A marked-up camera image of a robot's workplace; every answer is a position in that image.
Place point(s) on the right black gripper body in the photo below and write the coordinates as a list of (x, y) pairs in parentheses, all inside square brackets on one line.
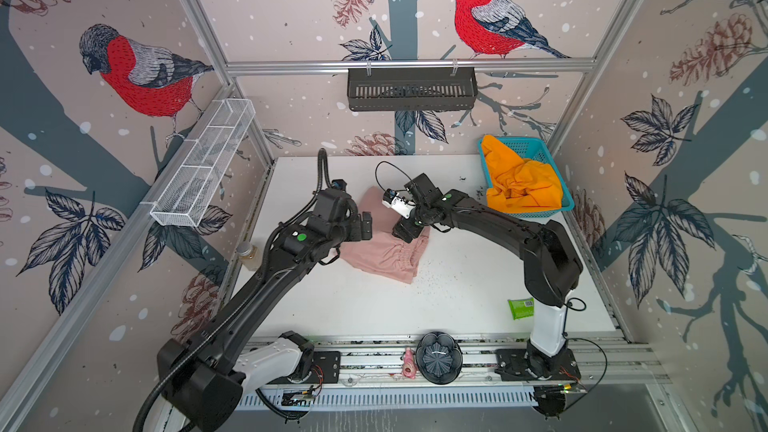
[(419, 217)]

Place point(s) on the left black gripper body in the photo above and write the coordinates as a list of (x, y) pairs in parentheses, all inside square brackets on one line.
[(353, 229)]

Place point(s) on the pink shorts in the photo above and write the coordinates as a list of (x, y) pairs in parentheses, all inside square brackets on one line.
[(384, 254)]

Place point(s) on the orange shorts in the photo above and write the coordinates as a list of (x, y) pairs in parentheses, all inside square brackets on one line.
[(519, 185)]

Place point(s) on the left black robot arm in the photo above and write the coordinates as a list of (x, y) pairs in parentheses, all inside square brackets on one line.
[(199, 376)]

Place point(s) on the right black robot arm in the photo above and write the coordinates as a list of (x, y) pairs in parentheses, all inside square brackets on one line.
[(551, 265)]

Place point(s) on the glass jar with lid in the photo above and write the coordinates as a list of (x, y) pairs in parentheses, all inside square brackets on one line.
[(249, 256)]

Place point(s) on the teal plastic basket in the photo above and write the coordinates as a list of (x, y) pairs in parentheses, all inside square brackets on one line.
[(535, 149)]

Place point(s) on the black hanging shelf basket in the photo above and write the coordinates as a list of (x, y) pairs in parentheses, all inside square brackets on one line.
[(411, 89)]

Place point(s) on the green wipes packet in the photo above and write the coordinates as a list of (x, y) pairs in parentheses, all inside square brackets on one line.
[(522, 308)]

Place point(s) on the small pink toy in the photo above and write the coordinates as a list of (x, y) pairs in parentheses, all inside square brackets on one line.
[(409, 368)]

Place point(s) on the black round flower-shaped bowl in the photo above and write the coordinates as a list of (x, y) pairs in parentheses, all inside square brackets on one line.
[(439, 358)]

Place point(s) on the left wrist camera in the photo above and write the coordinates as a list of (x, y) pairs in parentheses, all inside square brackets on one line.
[(334, 203)]

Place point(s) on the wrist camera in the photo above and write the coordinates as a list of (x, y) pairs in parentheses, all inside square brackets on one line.
[(394, 201), (334, 203)]

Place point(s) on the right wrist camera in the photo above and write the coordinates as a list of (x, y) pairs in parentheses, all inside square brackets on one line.
[(394, 201)]

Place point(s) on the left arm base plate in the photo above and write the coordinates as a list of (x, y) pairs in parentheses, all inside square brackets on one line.
[(317, 367)]

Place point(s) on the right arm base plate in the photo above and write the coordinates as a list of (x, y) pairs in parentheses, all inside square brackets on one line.
[(515, 365)]

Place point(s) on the white wire mesh basket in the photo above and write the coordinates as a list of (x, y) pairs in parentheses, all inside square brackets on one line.
[(193, 185)]

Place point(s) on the horizontal aluminium frame bar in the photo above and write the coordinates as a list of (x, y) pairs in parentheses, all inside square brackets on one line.
[(534, 65)]

